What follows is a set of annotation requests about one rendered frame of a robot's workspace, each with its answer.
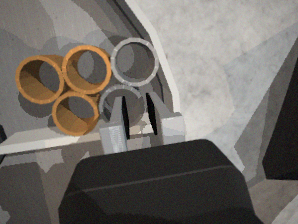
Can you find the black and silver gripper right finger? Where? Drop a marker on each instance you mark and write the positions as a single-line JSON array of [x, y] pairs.
[[168, 126]]

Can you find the bronze bushing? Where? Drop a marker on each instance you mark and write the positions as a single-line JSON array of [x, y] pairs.
[[28, 80], [72, 76], [68, 122]]

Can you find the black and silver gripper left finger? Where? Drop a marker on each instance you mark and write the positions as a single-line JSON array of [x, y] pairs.
[[114, 134]]

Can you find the grey metal bushing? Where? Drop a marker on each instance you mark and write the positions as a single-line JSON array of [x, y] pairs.
[[148, 75], [134, 115]]

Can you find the grey round turntable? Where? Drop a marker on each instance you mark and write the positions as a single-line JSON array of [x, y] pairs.
[[33, 182]]

